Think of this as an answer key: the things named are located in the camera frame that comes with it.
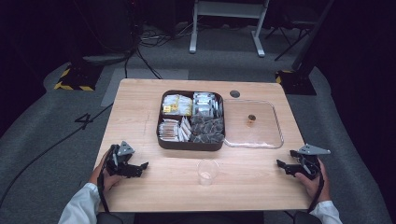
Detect hand-held gripper black cable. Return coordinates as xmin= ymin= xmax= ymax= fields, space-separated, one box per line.
xmin=96 ymin=145 xmax=117 ymax=215
xmin=307 ymin=161 xmax=325 ymax=215

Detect person's right hand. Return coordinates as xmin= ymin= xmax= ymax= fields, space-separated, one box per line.
xmin=294 ymin=160 xmax=332 ymax=205

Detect right hand-held gripper black cable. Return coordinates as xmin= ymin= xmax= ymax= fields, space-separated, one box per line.
xmin=307 ymin=161 xmax=325 ymax=215

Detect pile of dark tea bags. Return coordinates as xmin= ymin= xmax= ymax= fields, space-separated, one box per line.
xmin=190 ymin=115 xmax=225 ymax=145

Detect white metal table frame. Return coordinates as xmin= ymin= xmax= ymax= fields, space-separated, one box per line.
xmin=189 ymin=0 xmax=271 ymax=58

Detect black tripod stand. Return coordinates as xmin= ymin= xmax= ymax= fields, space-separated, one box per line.
xmin=264 ymin=18 xmax=314 ymax=62

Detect person's left hand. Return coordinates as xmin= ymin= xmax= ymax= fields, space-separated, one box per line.
xmin=90 ymin=154 xmax=124 ymax=192

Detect clear plastic cup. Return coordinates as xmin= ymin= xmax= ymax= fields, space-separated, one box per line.
xmin=196 ymin=159 xmax=220 ymax=187

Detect row of white paper packets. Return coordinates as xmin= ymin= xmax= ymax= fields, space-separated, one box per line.
xmin=177 ymin=116 xmax=193 ymax=143

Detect bundle of floor cables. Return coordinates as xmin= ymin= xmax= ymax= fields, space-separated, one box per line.
xmin=123 ymin=18 xmax=206 ymax=80

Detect dark brown compartment box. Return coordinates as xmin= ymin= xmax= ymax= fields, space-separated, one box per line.
xmin=155 ymin=90 xmax=226 ymax=152

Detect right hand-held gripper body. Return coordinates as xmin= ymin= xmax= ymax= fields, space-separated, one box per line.
xmin=296 ymin=143 xmax=332 ymax=181

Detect left hand-held gripper black cable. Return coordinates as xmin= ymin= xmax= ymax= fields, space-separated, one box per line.
xmin=96 ymin=145 xmax=117 ymax=215

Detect clear plastic lid with knob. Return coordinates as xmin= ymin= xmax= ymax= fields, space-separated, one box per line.
xmin=222 ymin=99 xmax=285 ymax=150

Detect black yellow striped stand base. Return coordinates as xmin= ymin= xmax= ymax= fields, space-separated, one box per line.
xmin=275 ymin=69 xmax=318 ymax=96
xmin=52 ymin=62 xmax=105 ymax=92

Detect pile of yellow white packets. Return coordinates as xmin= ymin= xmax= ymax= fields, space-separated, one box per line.
xmin=162 ymin=93 xmax=193 ymax=117

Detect pile of silver packets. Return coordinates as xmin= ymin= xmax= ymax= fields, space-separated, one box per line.
xmin=191 ymin=91 xmax=223 ymax=119

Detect long black floor cable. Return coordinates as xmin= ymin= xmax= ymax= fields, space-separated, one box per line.
xmin=0 ymin=103 xmax=114 ymax=209

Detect slanted dark metal pole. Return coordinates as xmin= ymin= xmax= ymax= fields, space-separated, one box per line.
xmin=291 ymin=0 xmax=336 ymax=73

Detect pile of brown stick packets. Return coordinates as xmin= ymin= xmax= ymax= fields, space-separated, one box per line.
xmin=158 ymin=119 xmax=182 ymax=143

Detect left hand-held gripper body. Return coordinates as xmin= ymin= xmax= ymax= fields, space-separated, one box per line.
xmin=106 ymin=141 xmax=138 ymax=178

